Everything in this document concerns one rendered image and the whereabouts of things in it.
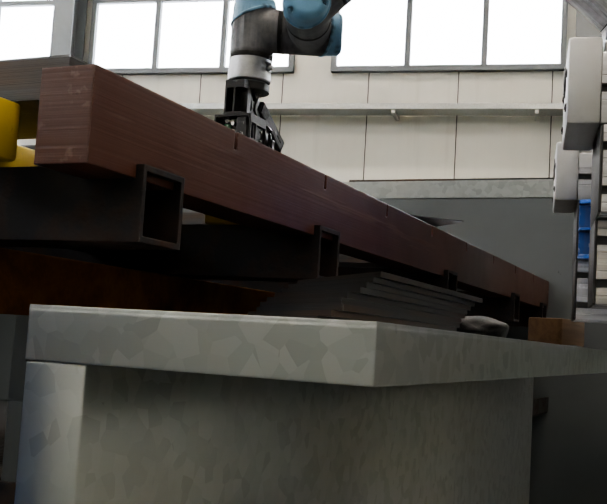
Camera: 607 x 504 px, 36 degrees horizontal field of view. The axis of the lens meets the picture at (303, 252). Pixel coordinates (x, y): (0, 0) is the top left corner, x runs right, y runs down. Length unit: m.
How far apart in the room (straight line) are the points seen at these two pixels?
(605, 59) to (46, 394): 0.69
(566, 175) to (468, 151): 9.00
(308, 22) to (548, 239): 0.84
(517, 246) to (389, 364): 1.68
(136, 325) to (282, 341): 0.08
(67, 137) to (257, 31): 1.09
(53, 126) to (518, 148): 9.95
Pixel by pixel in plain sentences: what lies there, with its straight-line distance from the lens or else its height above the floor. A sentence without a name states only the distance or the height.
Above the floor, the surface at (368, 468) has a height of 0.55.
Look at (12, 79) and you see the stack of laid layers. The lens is 0.67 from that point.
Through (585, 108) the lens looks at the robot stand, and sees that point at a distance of 1.00.
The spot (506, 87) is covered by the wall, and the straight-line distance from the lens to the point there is 10.63.
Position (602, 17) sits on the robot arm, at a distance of 1.73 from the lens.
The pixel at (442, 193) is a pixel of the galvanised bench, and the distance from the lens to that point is 2.18.
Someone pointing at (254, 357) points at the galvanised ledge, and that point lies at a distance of 0.46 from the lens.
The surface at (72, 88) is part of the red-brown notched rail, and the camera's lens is 0.59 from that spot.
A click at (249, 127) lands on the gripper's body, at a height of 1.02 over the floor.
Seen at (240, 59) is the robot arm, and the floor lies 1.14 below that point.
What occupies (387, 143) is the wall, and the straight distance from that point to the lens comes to 10.60.
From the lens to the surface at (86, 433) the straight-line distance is 0.52.
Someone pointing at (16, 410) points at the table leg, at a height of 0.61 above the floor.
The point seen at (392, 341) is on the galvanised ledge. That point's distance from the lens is 0.46.
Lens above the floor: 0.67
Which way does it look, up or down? 5 degrees up
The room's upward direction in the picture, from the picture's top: 3 degrees clockwise
